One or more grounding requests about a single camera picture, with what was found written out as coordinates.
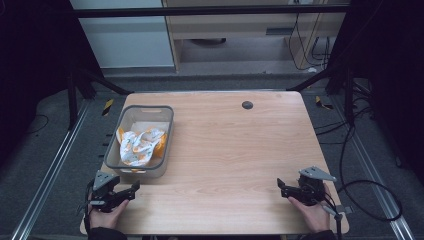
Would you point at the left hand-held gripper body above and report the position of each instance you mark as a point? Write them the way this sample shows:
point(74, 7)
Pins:
point(104, 193)

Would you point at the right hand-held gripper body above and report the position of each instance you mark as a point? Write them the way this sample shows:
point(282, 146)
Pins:
point(311, 190)

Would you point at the white orange printed cloth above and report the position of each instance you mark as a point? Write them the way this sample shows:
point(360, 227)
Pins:
point(140, 148)

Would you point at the grey plastic basket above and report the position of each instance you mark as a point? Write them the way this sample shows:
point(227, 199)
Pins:
point(168, 140)

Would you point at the person's left hand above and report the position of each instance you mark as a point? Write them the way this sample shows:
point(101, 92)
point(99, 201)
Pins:
point(106, 218)

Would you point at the person's right hand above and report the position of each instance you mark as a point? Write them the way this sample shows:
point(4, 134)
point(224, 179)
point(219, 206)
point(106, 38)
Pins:
point(313, 216)

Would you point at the yellow black tape strip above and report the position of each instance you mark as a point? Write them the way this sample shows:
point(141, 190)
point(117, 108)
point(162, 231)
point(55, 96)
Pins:
point(108, 106)
point(322, 104)

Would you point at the round grey table grommet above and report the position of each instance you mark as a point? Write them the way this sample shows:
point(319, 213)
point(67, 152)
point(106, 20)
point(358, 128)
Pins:
point(247, 105)

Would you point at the black metal stand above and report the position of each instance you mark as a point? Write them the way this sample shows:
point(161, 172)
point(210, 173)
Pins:
point(72, 100)
point(348, 96)

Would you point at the white cabinet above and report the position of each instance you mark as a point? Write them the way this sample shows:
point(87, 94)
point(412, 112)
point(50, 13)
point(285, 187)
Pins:
point(126, 40)

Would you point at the dark curtain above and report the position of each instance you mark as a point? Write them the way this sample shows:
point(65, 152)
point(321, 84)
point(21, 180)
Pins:
point(393, 66)
point(30, 66)

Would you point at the aluminium floor rail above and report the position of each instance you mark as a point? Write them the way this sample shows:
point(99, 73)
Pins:
point(373, 170)
point(50, 170)

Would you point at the black horizontal frame bar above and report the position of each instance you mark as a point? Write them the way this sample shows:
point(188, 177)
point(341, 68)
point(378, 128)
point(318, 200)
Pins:
point(200, 11)

